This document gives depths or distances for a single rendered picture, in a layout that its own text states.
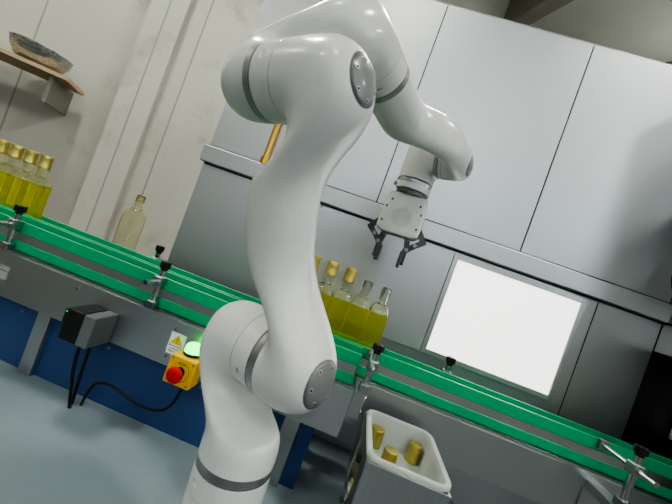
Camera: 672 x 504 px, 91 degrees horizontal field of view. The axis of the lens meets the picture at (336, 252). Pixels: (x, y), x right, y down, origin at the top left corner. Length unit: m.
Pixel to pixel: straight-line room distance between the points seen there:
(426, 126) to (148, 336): 0.85
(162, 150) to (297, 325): 3.66
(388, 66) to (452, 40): 0.83
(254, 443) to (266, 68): 0.50
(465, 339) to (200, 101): 3.59
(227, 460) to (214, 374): 0.12
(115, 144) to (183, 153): 0.60
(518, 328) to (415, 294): 0.34
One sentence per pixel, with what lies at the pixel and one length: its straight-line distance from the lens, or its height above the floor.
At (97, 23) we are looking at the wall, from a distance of 4.39.
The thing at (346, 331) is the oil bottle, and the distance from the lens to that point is 0.99.
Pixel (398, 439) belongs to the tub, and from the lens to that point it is 0.97.
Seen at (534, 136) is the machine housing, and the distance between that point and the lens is 1.34.
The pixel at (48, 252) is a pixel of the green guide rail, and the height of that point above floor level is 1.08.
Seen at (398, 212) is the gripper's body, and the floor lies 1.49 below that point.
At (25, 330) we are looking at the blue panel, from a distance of 1.30.
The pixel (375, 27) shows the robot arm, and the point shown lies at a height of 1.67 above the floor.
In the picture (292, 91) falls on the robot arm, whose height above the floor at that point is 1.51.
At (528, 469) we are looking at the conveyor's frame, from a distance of 1.16.
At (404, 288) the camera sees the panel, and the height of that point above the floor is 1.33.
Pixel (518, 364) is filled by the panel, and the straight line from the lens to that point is 1.26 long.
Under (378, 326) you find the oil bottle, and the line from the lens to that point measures 0.98.
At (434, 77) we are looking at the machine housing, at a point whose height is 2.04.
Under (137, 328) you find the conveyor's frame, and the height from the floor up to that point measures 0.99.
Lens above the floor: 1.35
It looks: level
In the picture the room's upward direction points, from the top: 20 degrees clockwise
